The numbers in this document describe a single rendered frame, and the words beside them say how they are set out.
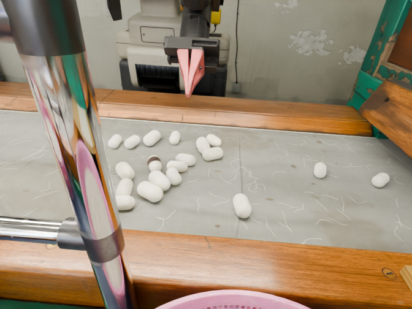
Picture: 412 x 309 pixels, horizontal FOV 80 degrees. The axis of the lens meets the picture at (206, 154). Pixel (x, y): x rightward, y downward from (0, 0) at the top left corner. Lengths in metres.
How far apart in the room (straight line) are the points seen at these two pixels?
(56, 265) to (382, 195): 0.41
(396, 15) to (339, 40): 1.93
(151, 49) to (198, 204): 0.73
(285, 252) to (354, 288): 0.06
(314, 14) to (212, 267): 2.35
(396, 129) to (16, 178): 0.57
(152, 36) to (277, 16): 1.57
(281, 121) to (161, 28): 0.60
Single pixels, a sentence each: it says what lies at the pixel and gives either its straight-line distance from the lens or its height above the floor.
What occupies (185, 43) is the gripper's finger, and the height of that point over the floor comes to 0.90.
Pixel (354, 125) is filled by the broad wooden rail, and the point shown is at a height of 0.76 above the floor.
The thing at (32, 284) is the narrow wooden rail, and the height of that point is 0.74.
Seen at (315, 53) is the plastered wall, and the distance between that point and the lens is 2.53.
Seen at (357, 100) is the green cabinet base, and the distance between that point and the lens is 0.70.
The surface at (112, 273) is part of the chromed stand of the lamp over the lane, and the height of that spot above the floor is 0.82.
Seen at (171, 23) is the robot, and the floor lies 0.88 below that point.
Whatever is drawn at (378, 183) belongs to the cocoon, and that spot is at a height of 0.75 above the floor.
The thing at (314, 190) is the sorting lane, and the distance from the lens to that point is 0.39.
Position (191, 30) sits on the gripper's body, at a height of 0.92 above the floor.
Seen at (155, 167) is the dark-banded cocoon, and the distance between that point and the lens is 0.37.
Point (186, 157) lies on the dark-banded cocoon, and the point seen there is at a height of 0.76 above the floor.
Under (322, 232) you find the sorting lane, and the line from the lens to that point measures 0.34.
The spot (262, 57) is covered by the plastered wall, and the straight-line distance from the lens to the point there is 2.44.
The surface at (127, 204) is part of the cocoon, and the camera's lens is 0.32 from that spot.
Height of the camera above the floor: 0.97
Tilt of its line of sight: 33 degrees down
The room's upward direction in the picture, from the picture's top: 3 degrees clockwise
